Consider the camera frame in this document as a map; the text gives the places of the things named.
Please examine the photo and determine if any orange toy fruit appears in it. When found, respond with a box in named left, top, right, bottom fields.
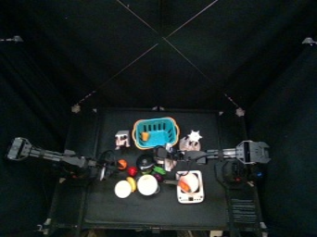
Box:
left=117, top=158, right=129, bottom=171

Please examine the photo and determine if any white round dish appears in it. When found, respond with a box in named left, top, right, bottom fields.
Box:
left=113, top=180, right=134, bottom=200

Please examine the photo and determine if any yellow toy banana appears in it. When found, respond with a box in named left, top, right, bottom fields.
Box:
left=126, top=176, right=140, bottom=193

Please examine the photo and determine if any white spiky toy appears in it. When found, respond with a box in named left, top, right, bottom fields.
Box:
left=178, top=130, right=205, bottom=153

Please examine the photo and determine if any white round plate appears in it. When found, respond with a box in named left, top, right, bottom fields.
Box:
left=136, top=174, right=162, bottom=197

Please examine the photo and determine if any teal basket orange rim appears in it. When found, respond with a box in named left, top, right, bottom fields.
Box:
left=132, top=116, right=181, bottom=151

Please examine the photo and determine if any orange toy food piece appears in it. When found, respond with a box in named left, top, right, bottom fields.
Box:
left=178, top=181, right=192, bottom=193

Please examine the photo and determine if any white printed label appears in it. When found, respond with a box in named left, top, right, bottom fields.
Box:
left=230, top=198, right=260, bottom=230

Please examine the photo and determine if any white frying pan grey handle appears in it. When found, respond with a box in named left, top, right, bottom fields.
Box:
left=164, top=171, right=202, bottom=194

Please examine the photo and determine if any thin diagonal brace cable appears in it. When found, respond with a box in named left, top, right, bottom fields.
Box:
left=114, top=0, right=243, bottom=109
left=75, top=0, right=221, bottom=106

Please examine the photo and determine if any grey frame bracket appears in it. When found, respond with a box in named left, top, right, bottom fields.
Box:
left=301, top=36, right=317, bottom=46
left=0, top=35, right=26, bottom=44

